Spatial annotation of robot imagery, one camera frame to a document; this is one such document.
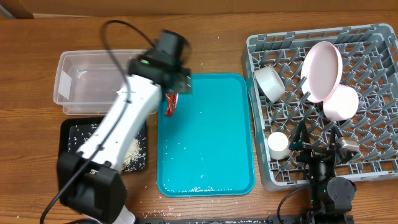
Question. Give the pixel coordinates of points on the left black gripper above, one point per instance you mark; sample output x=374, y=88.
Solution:
x=185, y=81

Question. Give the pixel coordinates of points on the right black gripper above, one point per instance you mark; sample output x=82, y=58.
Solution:
x=300, y=141

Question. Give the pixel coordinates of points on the red foil wrapper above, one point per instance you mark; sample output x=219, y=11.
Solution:
x=172, y=100

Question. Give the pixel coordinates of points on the small white pink bowl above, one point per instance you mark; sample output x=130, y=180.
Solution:
x=342, y=104

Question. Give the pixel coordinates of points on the white paper cup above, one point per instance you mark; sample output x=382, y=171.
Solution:
x=278, y=144

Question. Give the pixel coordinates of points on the large white plate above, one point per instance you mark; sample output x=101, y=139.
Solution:
x=322, y=70

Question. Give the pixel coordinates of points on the metal bowl with food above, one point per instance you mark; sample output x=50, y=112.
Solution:
x=270, y=83

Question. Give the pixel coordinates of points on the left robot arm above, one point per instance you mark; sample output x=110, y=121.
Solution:
x=89, y=179

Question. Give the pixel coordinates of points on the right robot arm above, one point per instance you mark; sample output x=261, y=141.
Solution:
x=331, y=196

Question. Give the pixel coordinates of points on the pile of rice waste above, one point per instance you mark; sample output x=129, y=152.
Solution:
x=132, y=154

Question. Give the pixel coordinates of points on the black waste bin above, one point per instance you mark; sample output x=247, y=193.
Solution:
x=76, y=131

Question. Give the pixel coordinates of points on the grey dish rack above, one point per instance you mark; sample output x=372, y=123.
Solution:
x=369, y=55

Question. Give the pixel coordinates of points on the teal plastic tray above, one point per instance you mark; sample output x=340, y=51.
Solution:
x=205, y=147

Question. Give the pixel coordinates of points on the clear plastic bin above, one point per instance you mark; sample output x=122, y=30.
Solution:
x=86, y=82

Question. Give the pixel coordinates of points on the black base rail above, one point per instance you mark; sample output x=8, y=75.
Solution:
x=293, y=219

